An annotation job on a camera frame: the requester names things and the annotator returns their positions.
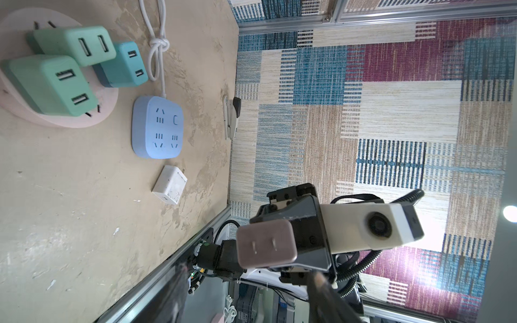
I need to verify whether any white square adapter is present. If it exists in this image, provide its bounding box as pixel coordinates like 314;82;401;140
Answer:
152;165;187;205

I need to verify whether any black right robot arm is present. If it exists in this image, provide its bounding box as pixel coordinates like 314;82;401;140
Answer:
193;183;424;300

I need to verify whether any black and grey stapler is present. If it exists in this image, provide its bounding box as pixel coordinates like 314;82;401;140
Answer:
222;95;242;140

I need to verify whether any pink plug adapter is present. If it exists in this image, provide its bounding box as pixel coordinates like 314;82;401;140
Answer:
236;219;298;269

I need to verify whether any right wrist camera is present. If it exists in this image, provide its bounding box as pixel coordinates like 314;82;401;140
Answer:
320;203;424;254

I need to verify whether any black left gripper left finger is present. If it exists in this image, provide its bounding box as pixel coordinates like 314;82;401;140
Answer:
137;264;189;322

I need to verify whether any mint green plug adapter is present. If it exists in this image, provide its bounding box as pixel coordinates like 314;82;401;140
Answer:
26;26;117;67

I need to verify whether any white power strip cable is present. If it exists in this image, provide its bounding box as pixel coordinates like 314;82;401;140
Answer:
138;0;170;98

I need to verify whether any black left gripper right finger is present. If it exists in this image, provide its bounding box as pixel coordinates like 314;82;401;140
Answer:
307;271;361;323

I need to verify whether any teal plug adapter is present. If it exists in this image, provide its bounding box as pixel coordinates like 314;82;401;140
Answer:
93;41;149;88

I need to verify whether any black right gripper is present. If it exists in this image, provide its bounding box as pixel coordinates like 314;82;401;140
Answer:
249;183;335;285

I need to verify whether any blue square power strip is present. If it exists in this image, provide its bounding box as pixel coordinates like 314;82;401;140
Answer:
131;96;184;160

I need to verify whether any pink round power strip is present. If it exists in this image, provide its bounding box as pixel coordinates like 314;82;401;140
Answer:
1;8;118;129

